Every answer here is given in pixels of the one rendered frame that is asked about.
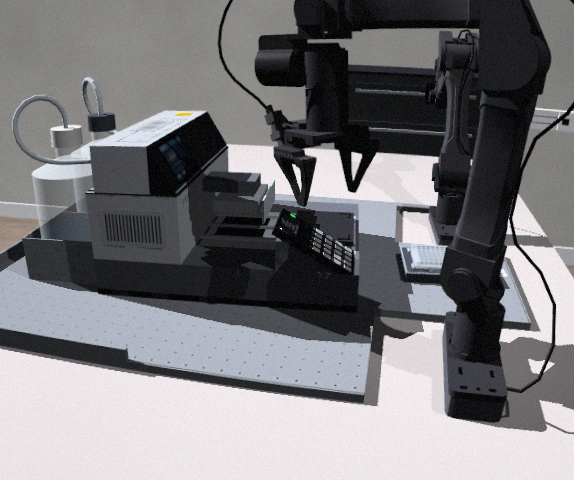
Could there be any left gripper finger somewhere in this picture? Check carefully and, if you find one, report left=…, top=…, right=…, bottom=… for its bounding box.
left=339, top=144, right=379, bottom=193
left=274, top=152, right=317, bottom=207

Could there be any grey curved hose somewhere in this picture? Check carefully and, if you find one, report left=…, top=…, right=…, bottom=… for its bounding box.
left=12, top=95, right=91, bottom=165
left=82, top=77, right=103, bottom=115

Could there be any white plastic bottle with cap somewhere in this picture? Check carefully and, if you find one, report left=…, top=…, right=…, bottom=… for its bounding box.
left=32, top=125, right=93, bottom=242

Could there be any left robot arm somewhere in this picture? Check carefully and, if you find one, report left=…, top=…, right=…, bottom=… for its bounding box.
left=254, top=0, right=551, bottom=403

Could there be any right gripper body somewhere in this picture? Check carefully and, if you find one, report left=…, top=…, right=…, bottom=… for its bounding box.
left=424, top=59, right=437, bottom=104

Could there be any white multi-well plate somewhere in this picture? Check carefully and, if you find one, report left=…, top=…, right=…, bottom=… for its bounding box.
left=410, top=244, right=447, bottom=270

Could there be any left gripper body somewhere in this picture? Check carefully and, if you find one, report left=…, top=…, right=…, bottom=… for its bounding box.
left=265, top=88, right=379, bottom=156

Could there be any black raised edge strip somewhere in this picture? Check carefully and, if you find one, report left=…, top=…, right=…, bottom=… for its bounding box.
left=0, top=240, right=129, bottom=362

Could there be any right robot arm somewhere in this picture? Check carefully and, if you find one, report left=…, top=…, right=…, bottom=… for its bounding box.
left=429, top=31, right=479, bottom=240

